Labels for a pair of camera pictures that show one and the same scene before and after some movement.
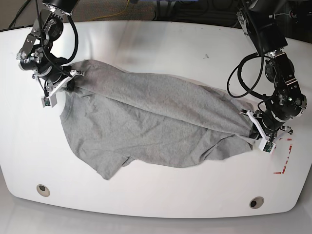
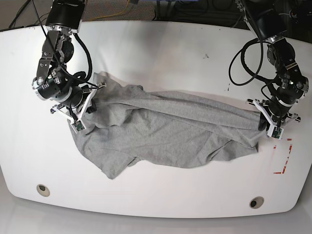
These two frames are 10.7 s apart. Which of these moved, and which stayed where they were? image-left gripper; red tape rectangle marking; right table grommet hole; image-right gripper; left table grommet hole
Moved: image-right gripper; image-left gripper
Stayed: right table grommet hole; left table grommet hole; red tape rectangle marking
